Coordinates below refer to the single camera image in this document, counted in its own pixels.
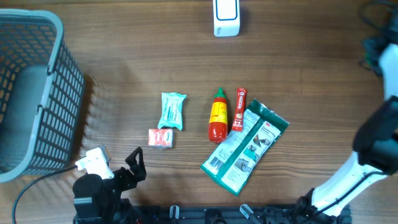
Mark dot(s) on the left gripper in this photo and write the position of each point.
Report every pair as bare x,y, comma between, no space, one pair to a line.
138,169

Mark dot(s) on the red white tissue pack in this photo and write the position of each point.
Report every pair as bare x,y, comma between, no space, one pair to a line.
161,138

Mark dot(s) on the teal wet wipes pack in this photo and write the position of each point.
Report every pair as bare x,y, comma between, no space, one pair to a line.
172,104

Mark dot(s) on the red chili sauce bottle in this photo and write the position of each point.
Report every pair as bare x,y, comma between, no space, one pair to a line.
218,121

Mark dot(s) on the green white glove package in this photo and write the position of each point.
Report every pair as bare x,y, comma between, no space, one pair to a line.
233,160

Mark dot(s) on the red coffee stick sachet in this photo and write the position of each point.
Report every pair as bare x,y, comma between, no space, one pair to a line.
239,109

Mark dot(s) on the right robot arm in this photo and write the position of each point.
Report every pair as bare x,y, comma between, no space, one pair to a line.
374,156

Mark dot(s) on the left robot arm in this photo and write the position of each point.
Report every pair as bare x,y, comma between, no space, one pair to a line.
98,193

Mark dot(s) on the white barcode scanner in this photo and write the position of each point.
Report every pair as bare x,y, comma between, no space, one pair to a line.
226,18

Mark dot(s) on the grey plastic mesh basket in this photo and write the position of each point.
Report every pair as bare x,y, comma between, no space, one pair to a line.
42,88

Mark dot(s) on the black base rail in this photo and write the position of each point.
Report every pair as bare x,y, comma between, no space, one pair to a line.
241,214

